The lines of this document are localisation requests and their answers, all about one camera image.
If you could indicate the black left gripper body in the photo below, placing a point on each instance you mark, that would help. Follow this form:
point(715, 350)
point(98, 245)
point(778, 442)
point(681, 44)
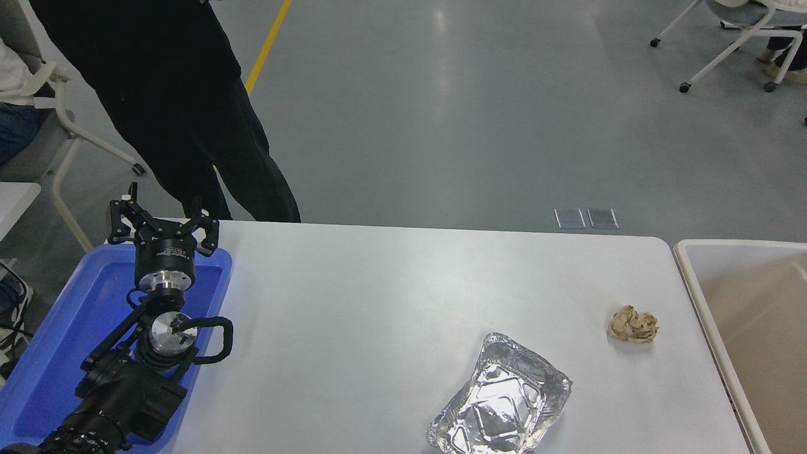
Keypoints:
point(164, 255)

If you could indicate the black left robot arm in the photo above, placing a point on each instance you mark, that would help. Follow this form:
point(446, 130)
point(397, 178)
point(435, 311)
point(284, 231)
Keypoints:
point(126, 391)

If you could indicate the blue plastic tray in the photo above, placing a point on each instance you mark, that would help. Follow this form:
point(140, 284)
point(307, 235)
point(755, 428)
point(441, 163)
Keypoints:
point(63, 328)

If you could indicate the white wheeled chair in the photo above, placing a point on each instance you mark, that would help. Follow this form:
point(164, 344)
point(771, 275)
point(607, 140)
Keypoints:
point(744, 31)
point(63, 126)

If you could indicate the small white table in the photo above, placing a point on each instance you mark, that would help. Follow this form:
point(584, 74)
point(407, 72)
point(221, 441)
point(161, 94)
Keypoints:
point(16, 202)

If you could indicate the person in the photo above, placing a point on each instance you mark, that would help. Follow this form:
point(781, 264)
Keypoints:
point(170, 94)
point(788, 57)
point(16, 126)

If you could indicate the silver foil tray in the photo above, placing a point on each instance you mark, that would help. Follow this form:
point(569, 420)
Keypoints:
point(501, 403)

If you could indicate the grey floor plate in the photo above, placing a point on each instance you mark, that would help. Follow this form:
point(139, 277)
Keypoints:
point(569, 218)
point(602, 218)

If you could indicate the crumpled tan paper ball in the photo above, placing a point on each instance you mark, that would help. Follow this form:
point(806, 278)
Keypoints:
point(632, 325)

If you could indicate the large pale bin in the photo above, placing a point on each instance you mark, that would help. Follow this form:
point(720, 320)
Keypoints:
point(756, 340)

